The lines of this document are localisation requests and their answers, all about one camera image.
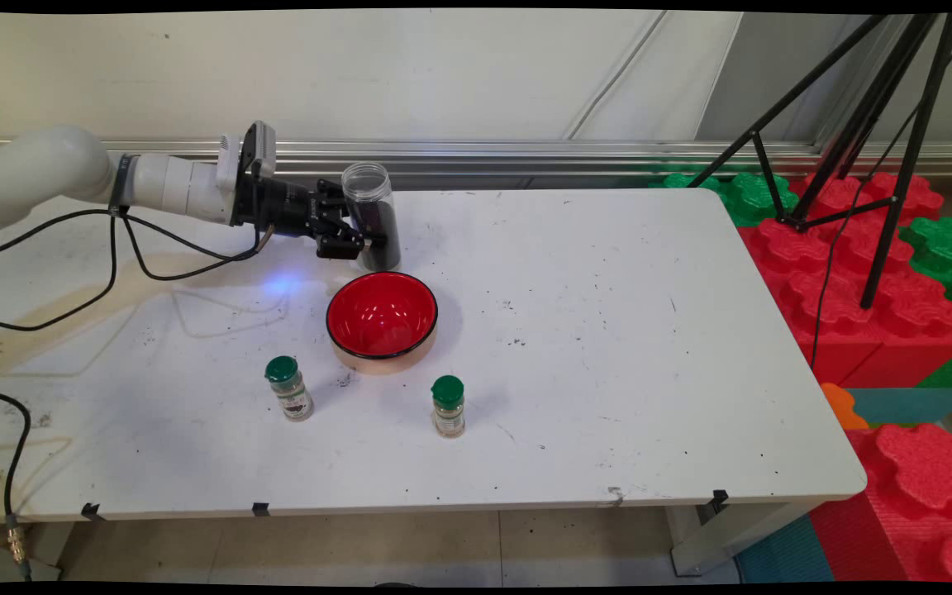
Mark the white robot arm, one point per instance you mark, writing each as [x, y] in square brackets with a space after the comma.
[46, 169]

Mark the green foam block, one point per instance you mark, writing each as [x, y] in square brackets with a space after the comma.
[744, 198]
[951, 248]

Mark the aluminium wall rail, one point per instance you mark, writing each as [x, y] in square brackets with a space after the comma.
[525, 157]

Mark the orange foam piece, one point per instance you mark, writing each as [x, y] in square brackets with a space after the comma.
[841, 406]

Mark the green-lid spice jar light contents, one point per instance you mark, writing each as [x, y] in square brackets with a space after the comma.
[448, 405]

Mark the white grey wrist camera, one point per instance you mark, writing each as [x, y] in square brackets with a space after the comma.
[259, 149]

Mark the large red foam block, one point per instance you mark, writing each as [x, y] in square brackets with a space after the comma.
[840, 281]

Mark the teal foam mat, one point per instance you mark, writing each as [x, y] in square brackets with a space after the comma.
[782, 554]

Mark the teal foam block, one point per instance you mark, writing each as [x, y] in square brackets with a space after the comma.
[914, 405]

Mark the green-lid spice jar dark contents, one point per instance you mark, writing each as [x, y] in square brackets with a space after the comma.
[290, 392]

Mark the black tripod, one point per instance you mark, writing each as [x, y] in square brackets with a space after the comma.
[897, 124]

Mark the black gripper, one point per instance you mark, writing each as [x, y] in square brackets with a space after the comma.
[282, 207]

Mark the red bowl with black rim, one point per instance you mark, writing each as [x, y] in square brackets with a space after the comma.
[381, 318]

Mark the black table edge clip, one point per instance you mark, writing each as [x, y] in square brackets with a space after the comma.
[260, 509]
[719, 498]
[92, 511]

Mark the clear jar with dark grains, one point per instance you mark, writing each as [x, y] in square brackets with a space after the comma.
[381, 227]

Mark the white table leg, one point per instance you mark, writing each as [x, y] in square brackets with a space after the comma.
[724, 537]

